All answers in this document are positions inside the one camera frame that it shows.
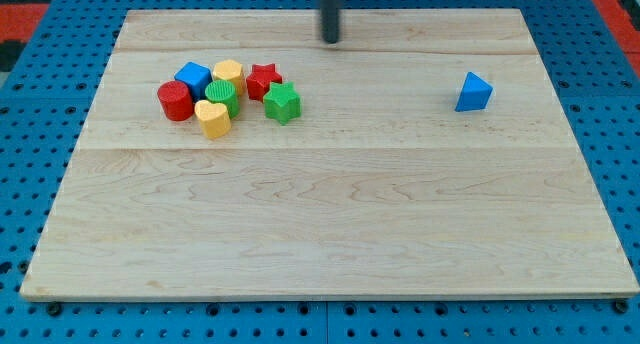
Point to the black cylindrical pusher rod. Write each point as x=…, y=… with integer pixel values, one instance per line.
x=330, y=20

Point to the red star block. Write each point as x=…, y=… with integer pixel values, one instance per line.
x=259, y=80

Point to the green star block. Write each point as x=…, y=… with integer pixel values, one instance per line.
x=282, y=102

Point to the blue triangle block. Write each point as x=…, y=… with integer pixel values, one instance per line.
x=475, y=94

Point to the yellow hexagon block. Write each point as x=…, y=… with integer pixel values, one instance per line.
x=232, y=71

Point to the green cylinder block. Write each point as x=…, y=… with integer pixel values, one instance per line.
x=223, y=92

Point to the blue cube block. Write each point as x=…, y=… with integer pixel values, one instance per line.
x=196, y=77

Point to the yellow heart block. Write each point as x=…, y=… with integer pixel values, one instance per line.
x=213, y=118

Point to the red cylinder block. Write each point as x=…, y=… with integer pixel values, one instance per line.
x=175, y=100

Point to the light wooden board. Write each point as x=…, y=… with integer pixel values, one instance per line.
x=380, y=190

